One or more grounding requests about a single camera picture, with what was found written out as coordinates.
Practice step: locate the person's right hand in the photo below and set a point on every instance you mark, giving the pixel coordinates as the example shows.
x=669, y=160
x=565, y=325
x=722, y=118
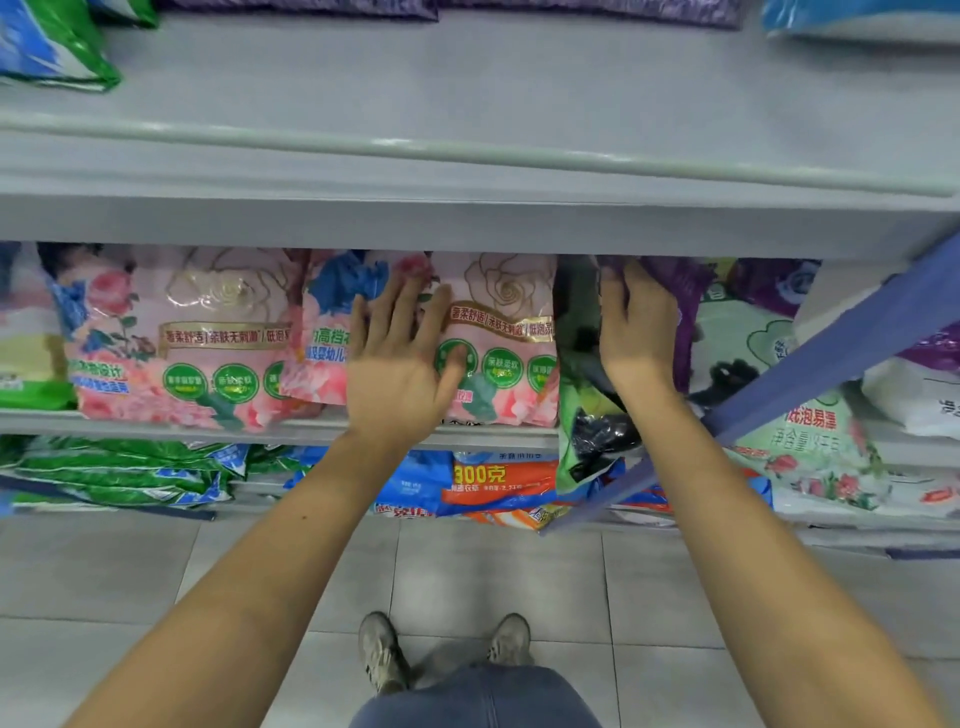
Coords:
x=645, y=337

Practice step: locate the person's left hand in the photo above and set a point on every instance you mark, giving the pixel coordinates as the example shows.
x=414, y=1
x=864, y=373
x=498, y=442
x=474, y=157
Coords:
x=397, y=382

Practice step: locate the small dark purple detergent bag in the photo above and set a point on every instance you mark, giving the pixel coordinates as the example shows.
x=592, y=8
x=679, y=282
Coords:
x=694, y=315

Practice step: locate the green leaf-print detergent bag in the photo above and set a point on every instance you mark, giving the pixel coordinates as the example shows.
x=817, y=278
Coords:
x=585, y=420

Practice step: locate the panda pale green bag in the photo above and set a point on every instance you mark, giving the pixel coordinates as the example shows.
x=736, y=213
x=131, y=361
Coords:
x=795, y=435

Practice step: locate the grey blue-framed shelf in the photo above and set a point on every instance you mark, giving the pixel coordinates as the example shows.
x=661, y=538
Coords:
x=450, y=112

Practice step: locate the white washing powder bags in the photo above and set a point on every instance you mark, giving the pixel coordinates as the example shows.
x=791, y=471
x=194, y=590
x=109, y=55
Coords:
x=915, y=397

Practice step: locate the purple lavender bag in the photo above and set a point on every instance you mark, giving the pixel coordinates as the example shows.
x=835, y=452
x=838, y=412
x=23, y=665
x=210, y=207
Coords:
x=300, y=7
x=600, y=11

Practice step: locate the blue white detergent bag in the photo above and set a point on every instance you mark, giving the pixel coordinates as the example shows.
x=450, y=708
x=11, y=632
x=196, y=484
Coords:
x=862, y=19

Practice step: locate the green Ariel bag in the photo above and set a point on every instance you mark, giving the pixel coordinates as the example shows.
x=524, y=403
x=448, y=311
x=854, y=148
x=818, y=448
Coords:
x=52, y=45

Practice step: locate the person's right forearm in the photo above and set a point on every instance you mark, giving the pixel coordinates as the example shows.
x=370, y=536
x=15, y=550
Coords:
x=765, y=570

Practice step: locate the person's left forearm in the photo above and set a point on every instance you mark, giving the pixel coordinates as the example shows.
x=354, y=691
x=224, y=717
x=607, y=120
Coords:
x=247, y=585

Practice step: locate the person's left grey shoe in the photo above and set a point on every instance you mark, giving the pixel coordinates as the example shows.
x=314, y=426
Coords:
x=382, y=652

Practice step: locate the person's grey shoe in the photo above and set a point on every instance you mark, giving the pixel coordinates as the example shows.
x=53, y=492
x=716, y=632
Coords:
x=511, y=641
x=382, y=652

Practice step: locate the person's right grey shoe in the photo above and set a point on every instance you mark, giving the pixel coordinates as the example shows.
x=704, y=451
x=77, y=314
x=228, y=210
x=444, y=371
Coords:
x=511, y=641

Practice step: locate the person's blue jeans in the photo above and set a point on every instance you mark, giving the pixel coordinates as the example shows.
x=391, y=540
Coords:
x=480, y=697

